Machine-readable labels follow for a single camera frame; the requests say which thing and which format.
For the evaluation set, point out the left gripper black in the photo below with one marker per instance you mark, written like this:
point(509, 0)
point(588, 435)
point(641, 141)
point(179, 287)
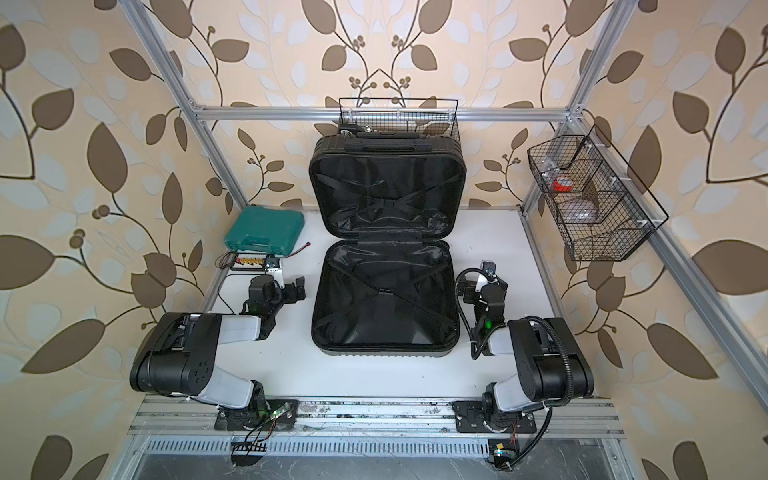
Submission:
point(288, 291)

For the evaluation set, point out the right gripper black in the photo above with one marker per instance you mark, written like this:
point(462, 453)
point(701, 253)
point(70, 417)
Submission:
point(478, 297)

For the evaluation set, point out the black hard-shell suitcase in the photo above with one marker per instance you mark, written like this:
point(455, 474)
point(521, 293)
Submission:
point(387, 283)

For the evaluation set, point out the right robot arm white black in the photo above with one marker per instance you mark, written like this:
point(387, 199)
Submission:
point(549, 368)

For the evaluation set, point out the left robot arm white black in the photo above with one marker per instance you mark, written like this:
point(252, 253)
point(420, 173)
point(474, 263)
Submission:
point(179, 357)

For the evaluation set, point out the black charging board yellow connectors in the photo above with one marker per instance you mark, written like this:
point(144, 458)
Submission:
point(249, 262)

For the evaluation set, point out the green plastic tool case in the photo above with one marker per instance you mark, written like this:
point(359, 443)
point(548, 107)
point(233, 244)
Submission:
point(263, 230)

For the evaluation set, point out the clear plastic bag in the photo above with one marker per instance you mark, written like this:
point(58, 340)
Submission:
point(579, 211)

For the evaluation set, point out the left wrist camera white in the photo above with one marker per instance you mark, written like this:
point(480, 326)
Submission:
point(272, 266)

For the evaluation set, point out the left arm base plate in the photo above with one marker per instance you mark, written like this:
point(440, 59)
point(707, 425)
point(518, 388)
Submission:
point(282, 412)

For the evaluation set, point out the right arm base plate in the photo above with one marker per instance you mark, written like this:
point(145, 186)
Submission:
point(472, 416)

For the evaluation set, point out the black wire basket right wall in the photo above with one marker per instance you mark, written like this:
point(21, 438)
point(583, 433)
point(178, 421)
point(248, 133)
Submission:
point(628, 211)

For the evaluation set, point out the black wire basket wall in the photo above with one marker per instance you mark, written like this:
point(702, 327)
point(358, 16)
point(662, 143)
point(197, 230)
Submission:
point(628, 211)
point(430, 117)

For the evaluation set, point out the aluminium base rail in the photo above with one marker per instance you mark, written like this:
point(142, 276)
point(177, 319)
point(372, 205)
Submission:
point(371, 416)

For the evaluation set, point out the black wire basket back wall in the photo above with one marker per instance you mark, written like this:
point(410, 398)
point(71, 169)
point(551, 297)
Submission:
point(430, 117)

